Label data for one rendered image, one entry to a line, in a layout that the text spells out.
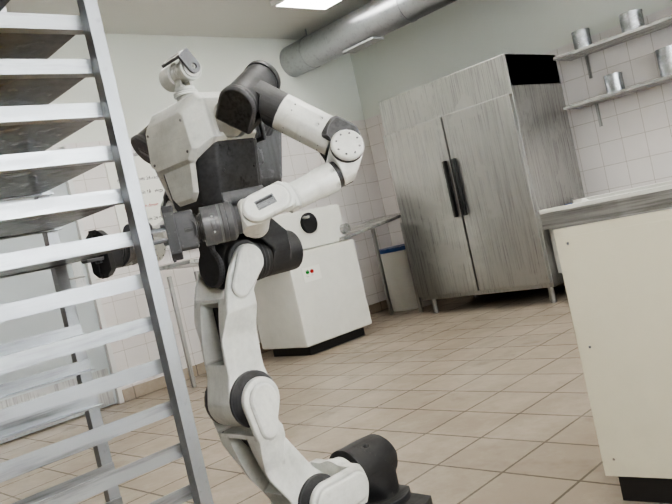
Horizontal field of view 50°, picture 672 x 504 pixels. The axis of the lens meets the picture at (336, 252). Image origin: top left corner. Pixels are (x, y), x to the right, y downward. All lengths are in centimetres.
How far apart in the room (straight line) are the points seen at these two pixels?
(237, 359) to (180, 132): 58
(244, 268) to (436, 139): 475
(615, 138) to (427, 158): 159
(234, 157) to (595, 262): 106
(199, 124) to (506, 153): 448
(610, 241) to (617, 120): 450
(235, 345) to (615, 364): 109
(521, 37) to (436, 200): 169
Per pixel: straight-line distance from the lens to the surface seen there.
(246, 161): 186
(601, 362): 226
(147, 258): 152
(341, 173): 166
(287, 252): 196
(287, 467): 196
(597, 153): 672
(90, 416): 195
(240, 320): 184
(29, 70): 155
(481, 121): 618
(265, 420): 184
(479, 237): 631
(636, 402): 227
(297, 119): 170
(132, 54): 667
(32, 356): 145
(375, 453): 216
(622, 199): 216
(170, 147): 187
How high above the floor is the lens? 98
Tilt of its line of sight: 2 degrees down
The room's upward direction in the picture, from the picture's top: 13 degrees counter-clockwise
